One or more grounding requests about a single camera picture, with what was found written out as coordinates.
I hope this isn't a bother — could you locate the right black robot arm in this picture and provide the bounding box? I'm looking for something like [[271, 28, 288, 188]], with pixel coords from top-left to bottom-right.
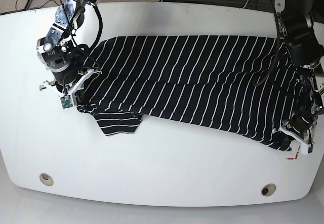
[[36, 0, 103, 109]]

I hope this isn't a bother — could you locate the table cable grommet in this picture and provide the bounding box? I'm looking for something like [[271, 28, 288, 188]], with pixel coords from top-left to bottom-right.
[[261, 184, 276, 197], [39, 173, 54, 187]]

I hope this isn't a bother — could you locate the left table cable grommet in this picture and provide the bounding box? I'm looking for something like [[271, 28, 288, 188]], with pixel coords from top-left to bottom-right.
[[39, 173, 54, 187]]

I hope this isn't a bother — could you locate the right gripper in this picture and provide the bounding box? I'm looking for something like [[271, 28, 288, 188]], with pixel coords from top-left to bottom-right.
[[36, 38, 101, 106]]

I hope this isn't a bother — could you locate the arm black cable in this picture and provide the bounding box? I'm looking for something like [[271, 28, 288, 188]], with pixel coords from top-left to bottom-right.
[[52, 0, 104, 73], [253, 0, 289, 87]]

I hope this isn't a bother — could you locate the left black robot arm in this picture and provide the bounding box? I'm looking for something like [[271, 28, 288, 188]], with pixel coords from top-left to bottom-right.
[[274, 0, 323, 155]]

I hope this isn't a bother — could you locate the right table cable grommet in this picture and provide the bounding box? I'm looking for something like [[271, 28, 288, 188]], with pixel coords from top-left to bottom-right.
[[261, 184, 276, 197]]

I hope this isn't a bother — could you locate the navy white striped t-shirt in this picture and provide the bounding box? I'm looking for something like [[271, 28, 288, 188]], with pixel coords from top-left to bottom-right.
[[77, 35, 302, 150]]

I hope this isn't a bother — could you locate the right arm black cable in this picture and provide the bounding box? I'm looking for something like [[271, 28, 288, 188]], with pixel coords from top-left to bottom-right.
[[52, 0, 104, 73]]

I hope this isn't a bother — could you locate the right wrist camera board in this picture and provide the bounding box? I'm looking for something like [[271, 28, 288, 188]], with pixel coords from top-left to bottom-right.
[[60, 95, 74, 109]]

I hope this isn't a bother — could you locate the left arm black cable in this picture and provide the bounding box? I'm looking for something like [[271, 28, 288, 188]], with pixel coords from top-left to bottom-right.
[[253, 0, 289, 87]]

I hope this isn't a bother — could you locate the red tape corner marking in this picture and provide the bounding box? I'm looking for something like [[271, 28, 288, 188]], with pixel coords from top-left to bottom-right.
[[285, 143, 301, 160]]

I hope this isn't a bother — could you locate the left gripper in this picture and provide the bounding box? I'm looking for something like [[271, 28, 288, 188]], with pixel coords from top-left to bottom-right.
[[272, 107, 318, 155]]

